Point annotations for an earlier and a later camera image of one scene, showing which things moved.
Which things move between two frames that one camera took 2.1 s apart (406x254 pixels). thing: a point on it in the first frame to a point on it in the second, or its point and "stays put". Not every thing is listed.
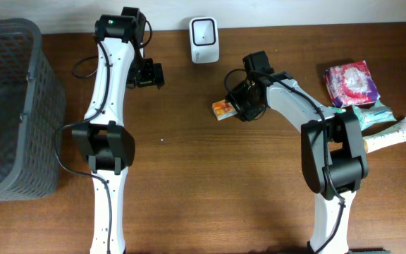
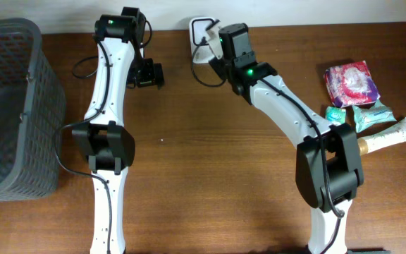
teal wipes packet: (378, 113) stays put
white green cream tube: (402, 132) stays put
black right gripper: (242, 104) to (216, 65)
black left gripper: (156, 73) stays put
